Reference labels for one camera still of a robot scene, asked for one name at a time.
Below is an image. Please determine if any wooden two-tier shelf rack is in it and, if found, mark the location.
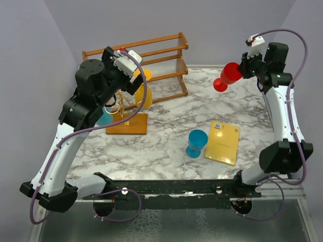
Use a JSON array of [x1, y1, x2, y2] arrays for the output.
[[82, 32, 189, 116]]

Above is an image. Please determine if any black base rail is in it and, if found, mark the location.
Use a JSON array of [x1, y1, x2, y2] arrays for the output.
[[85, 173, 263, 211]]

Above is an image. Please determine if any yellow padded envelope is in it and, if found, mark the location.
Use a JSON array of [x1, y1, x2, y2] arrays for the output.
[[204, 120, 240, 166]]

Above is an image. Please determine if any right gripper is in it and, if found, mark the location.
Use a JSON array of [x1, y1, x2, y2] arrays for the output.
[[237, 50, 268, 80]]

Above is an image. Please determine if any yellow goblet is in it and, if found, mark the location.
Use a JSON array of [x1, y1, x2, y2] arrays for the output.
[[133, 69, 152, 109]]

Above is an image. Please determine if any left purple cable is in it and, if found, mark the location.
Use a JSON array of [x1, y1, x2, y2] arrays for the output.
[[29, 51, 148, 225]]

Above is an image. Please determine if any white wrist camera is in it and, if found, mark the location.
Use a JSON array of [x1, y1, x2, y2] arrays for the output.
[[245, 33, 265, 59], [113, 48, 143, 77]]

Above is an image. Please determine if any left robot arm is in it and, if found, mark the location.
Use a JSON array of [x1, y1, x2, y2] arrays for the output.
[[20, 47, 147, 213]]

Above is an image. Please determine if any blue goblet front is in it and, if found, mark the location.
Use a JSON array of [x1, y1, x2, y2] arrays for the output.
[[186, 130, 208, 158]]

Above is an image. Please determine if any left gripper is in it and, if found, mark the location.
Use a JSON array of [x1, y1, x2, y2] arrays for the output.
[[97, 47, 145, 106]]

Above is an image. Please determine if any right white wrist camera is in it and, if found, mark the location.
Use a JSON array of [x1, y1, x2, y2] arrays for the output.
[[245, 33, 265, 59]]

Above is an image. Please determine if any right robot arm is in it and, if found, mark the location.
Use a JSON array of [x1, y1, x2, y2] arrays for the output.
[[232, 42, 313, 197]]

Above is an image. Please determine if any blue goblet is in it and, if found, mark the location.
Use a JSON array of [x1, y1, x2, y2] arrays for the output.
[[96, 107, 113, 126], [186, 130, 208, 158]]

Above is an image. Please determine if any red goblet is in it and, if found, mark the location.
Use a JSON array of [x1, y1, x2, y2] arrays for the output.
[[213, 62, 242, 92]]

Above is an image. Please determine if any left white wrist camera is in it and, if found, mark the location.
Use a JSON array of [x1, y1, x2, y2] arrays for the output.
[[113, 48, 143, 77]]

